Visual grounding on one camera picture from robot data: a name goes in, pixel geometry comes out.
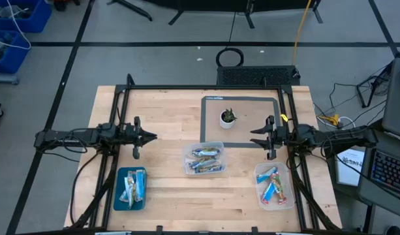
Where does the blue storage bin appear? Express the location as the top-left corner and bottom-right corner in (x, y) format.
(0, 0), (53, 33)
(0, 30), (31, 74)

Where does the blue plastic tray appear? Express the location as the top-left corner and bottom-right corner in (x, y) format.
(113, 166), (148, 212)

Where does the black computer keyboard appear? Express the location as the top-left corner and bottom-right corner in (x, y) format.
(370, 149), (400, 198)

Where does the grey cart base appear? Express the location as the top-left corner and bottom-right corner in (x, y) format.
(0, 73), (20, 86)

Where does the red-wrapped granola bar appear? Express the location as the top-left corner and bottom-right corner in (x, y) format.
(274, 189), (288, 206)
(269, 171), (285, 196)

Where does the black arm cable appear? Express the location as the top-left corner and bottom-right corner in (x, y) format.
(70, 151), (104, 226)

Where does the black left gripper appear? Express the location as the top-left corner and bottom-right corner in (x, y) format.
(121, 116), (158, 160)

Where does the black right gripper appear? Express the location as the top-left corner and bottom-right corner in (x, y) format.
(250, 116), (289, 161)

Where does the small plant in white pot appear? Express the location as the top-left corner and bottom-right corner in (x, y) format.
(219, 107), (238, 130)

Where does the black perforated computer case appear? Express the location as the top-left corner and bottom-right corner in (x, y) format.
(216, 65), (301, 87)

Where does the purple oatmeal raisin granola bar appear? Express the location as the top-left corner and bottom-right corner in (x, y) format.
(191, 147), (221, 158)
(193, 164), (224, 174)

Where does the yellow cable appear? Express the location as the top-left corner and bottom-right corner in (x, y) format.
(291, 0), (313, 66)

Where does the yellow power plug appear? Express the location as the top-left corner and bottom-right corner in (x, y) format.
(318, 114), (341, 127)

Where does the grey laptop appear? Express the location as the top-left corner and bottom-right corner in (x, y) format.
(381, 57), (400, 140)

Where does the white cable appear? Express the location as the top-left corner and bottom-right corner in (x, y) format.
(0, 0), (31, 50)

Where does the clear plastic container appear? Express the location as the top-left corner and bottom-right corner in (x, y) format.
(253, 161), (296, 212)
(182, 140), (226, 176)

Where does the green blue snack packet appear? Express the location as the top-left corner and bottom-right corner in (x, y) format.
(187, 157), (220, 169)

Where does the black partition screen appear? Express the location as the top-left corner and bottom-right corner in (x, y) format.
(144, 0), (324, 30)

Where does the black wire rack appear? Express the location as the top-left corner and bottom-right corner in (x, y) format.
(356, 60), (395, 108)

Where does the white paper sign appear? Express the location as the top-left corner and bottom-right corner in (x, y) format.
(335, 148), (366, 187)

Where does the coiled black cable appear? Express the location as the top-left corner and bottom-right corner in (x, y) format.
(215, 47), (245, 69)

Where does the black aluminium rig frame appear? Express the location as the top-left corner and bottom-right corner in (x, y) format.
(64, 73), (344, 235)

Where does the tan mat with grey border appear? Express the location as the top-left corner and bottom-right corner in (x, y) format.
(200, 95), (281, 149)

